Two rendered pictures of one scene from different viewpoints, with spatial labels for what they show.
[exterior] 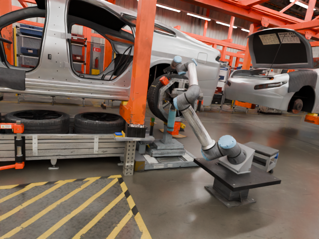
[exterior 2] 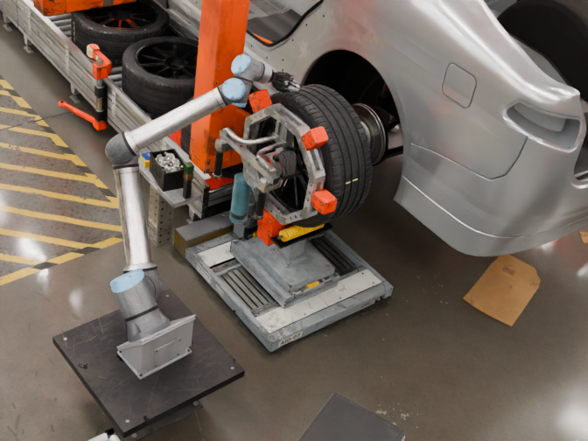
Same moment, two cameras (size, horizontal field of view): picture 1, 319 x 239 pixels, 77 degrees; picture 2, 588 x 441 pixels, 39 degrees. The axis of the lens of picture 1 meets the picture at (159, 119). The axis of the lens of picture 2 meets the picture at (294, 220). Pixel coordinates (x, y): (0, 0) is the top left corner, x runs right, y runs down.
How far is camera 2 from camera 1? 408 cm
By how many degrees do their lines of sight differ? 66
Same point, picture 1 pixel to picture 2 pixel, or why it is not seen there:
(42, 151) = (119, 122)
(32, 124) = (128, 73)
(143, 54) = (208, 24)
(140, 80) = (203, 76)
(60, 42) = not seen: outside the picture
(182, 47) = (404, 27)
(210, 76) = (477, 161)
